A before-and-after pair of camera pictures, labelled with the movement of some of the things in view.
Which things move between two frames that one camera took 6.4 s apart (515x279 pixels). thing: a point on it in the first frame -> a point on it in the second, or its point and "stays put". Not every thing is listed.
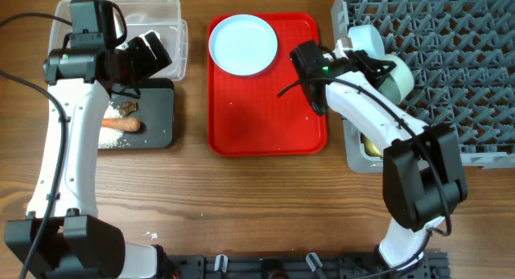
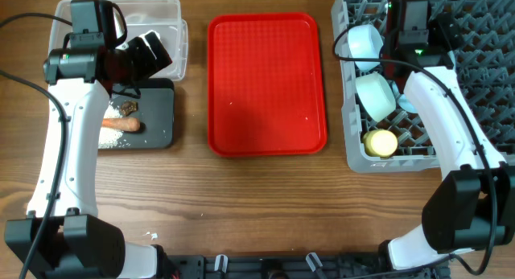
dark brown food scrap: x=128 y=107 stays put
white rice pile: x=109 y=137 stays put
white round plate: x=243 y=45 -> x=405 y=103
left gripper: x=148 y=64 stays put
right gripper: x=358 y=60 -> x=438 y=35
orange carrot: x=121 y=124 stays put
